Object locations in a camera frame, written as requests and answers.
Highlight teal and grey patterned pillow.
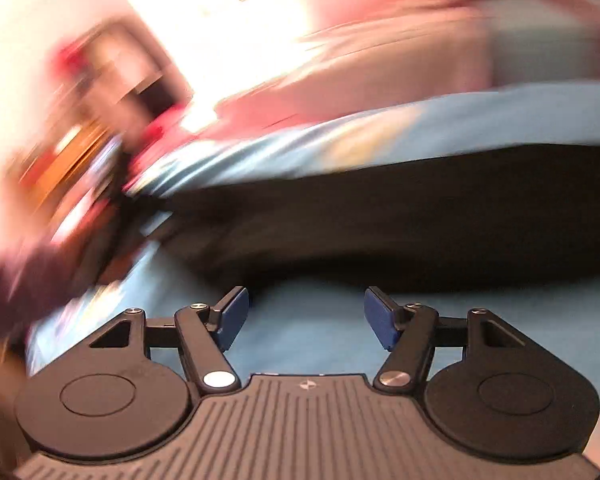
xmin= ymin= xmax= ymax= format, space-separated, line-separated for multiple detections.
xmin=480 ymin=0 xmax=600 ymax=92

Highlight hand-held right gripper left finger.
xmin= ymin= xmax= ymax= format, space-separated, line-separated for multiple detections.
xmin=88 ymin=286 xmax=243 ymax=394

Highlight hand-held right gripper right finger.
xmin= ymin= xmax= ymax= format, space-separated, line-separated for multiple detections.
xmin=363 ymin=286 xmax=527 ymax=394

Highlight blue floral bedsheet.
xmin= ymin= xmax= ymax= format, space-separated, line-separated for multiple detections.
xmin=25 ymin=82 xmax=600 ymax=411

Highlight black pants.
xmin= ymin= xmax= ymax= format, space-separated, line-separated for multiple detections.
xmin=166 ymin=144 xmax=600 ymax=293

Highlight pink and grey pillow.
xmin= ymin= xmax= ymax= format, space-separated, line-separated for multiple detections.
xmin=215 ymin=7 xmax=496 ymax=131

